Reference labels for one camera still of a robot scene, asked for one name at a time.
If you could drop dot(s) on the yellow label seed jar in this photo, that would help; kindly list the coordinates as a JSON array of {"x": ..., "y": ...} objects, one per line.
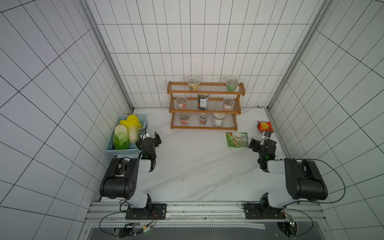
[{"x": 194, "y": 84}]

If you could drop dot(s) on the green white napa cabbage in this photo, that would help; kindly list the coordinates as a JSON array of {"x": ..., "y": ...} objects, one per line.
[{"x": 121, "y": 137}]

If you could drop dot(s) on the green label seed jar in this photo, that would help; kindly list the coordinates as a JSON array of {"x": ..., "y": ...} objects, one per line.
[{"x": 232, "y": 84}]

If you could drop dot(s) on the green snack packet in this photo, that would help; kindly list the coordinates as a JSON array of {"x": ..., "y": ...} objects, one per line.
[{"x": 237, "y": 139}]

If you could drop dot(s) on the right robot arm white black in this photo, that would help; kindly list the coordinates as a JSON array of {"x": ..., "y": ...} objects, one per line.
[{"x": 303, "y": 182}]

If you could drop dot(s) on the small red jar bottom middle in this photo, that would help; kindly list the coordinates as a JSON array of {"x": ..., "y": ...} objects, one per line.
[{"x": 203, "y": 119}]

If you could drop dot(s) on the small red jar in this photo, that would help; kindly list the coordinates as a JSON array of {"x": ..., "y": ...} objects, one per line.
[
  {"x": 203, "y": 119},
  {"x": 184, "y": 118}
]

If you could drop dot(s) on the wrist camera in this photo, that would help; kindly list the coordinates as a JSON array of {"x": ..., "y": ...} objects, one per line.
[
  {"x": 267, "y": 133},
  {"x": 143, "y": 132}
]

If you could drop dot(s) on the yellow white napa cabbage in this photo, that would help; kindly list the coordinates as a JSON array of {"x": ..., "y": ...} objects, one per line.
[{"x": 133, "y": 125}]

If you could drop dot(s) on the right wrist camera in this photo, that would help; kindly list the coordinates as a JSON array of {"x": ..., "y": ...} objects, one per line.
[{"x": 267, "y": 133}]

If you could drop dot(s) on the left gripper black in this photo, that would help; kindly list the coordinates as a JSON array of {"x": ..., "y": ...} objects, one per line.
[{"x": 156, "y": 140}]

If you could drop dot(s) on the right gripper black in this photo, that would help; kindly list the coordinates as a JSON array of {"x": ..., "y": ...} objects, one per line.
[{"x": 261, "y": 145}]

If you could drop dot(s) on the red snack bag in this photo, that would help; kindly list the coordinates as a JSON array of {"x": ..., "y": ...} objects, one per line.
[{"x": 264, "y": 127}]

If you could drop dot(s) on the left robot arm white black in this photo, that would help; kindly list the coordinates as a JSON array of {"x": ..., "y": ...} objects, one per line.
[{"x": 121, "y": 179}]

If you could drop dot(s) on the small red jar bottom left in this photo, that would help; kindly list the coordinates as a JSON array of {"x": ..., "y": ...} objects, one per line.
[{"x": 184, "y": 118}]

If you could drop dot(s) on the wooden three-tier shelf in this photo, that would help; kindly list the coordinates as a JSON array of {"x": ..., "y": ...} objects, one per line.
[{"x": 217, "y": 92}]

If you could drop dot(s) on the dark green tin can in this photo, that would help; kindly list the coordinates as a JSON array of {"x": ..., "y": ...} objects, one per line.
[{"x": 203, "y": 101}]

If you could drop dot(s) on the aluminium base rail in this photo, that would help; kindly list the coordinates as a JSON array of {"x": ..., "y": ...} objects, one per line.
[{"x": 114, "y": 220}]

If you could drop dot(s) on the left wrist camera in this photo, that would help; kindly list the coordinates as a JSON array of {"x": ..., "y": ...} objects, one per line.
[{"x": 143, "y": 132}]

